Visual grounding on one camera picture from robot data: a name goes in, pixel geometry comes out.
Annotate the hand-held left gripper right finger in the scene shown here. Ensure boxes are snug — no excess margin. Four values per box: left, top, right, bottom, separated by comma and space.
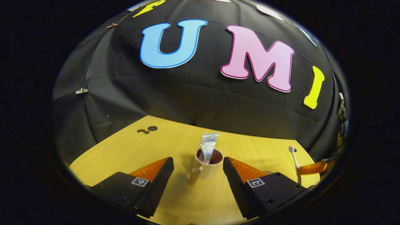
222, 157, 316, 220

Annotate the black backdrop cloth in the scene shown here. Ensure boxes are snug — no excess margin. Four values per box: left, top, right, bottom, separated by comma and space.
52, 0, 350, 166

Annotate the white toothpaste tube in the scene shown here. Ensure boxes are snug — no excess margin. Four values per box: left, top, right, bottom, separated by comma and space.
199, 133, 220, 165

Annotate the wooden desktop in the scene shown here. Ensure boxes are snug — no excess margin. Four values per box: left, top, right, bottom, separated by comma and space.
69, 115, 321, 225

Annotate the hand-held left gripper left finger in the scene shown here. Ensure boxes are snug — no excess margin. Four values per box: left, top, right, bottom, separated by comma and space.
84, 157, 175, 218

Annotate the beige cup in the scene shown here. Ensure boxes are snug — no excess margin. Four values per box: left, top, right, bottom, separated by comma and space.
188, 148, 224, 184

